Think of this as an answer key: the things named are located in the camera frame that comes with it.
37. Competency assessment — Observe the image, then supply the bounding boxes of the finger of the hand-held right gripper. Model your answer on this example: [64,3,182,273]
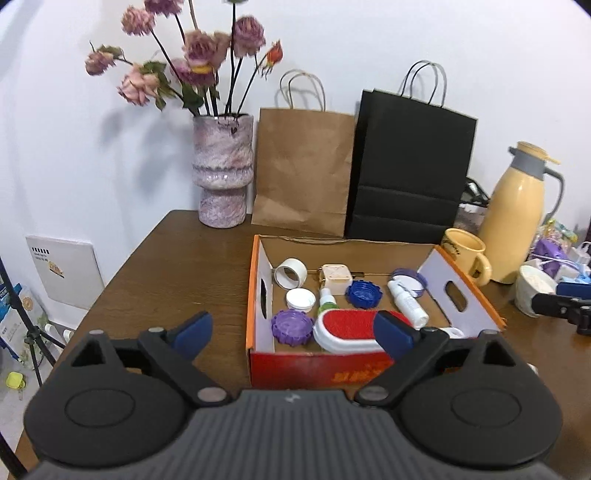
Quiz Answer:
[556,281,591,299]
[531,292,591,336]

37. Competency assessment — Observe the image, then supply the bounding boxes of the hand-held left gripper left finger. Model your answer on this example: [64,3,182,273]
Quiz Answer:
[69,311,232,408]

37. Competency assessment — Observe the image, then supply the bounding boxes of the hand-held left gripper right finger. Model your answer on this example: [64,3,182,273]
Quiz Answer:
[353,310,522,408]

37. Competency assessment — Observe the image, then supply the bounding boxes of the white spray bottle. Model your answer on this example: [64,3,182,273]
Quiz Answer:
[387,279,430,330]

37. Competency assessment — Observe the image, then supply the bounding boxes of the red lint brush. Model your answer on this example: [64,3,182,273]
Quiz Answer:
[312,309,465,355]

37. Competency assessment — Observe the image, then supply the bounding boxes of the blue gear-shaped lid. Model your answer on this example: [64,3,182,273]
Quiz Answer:
[345,279,383,309]

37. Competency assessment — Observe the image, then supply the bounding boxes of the white cube box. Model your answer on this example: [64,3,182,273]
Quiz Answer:
[318,264,354,296]

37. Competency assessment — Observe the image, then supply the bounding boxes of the purple gear-shaped lid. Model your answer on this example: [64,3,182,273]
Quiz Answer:
[271,308,314,346]

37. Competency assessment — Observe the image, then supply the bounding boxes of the red cardboard box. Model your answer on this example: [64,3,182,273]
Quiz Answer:
[245,234,505,390]

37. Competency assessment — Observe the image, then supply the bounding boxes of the white bowl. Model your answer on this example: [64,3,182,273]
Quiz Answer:
[515,264,557,319]

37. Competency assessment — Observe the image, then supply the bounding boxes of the cluttered small packets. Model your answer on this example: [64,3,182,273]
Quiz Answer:
[531,217,591,283]

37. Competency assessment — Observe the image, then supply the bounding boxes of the lavender round lid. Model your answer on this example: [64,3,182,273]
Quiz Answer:
[390,268,428,299]

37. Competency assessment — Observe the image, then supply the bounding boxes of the green spray bottle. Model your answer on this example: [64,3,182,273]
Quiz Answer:
[318,287,338,319]

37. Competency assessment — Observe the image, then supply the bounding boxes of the yellow thermos jug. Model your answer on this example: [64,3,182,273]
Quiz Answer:
[478,141,565,285]

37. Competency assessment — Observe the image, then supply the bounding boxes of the yellow mug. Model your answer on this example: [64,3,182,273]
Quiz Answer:
[441,227,493,284]

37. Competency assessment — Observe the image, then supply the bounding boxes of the white tape roll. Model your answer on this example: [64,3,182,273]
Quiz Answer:
[274,258,308,289]

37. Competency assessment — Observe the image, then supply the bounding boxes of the black glossy item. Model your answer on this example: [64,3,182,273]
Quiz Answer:
[462,176,491,209]

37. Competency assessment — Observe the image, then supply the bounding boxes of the black paper bag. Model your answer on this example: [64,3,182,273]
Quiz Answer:
[344,60,479,245]

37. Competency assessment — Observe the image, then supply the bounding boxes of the black tripod stand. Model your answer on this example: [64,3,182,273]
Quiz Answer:
[0,256,68,480]

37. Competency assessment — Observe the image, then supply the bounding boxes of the purple marbled vase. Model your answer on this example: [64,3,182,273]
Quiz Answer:
[191,112,255,228]

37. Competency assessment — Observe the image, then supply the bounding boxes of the blue white carton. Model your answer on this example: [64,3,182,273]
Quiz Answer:
[0,281,49,366]

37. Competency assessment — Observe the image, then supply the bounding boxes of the brown paper bag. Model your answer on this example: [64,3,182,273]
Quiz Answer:
[250,69,356,239]

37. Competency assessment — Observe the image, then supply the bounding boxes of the dried rose bouquet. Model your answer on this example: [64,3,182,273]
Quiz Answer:
[84,0,283,119]

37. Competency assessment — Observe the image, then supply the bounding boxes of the white wall panel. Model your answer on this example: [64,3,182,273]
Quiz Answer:
[25,235,105,311]

